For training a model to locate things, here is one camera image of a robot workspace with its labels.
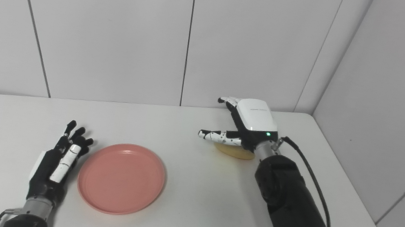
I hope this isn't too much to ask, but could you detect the black and white left hand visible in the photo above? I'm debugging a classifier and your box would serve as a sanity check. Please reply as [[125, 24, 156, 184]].
[[26, 115, 97, 208]]

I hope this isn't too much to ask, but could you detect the black and white right hand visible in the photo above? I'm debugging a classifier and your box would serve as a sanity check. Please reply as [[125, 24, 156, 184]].
[[197, 92, 283, 156]]

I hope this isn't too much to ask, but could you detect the golden bread roll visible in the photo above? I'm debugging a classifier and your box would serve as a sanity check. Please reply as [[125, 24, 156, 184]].
[[212, 142, 257, 162]]

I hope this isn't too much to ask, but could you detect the pink round plate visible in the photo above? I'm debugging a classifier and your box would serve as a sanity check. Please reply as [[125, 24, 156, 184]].
[[73, 137, 170, 221]]

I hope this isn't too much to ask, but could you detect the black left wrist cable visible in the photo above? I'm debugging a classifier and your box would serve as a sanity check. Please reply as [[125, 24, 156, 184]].
[[0, 206, 23, 227]]

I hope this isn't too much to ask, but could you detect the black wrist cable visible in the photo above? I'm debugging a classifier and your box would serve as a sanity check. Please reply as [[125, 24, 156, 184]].
[[268, 136, 344, 227], [0, 206, 23, 227]]

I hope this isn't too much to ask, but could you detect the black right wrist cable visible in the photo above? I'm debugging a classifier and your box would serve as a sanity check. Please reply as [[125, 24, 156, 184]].
[[268, 136, 344, 227]]

